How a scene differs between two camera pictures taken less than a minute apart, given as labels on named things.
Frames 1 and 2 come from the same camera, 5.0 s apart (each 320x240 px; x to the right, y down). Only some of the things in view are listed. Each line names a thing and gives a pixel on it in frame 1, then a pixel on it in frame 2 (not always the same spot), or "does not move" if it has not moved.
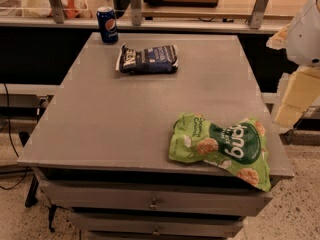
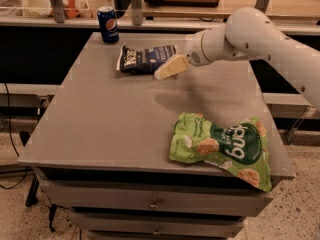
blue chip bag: (154, 60) does not move
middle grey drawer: (162, 225) does not move
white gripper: (305, 39) to (192, 51)
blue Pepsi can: (106, 17) does not move
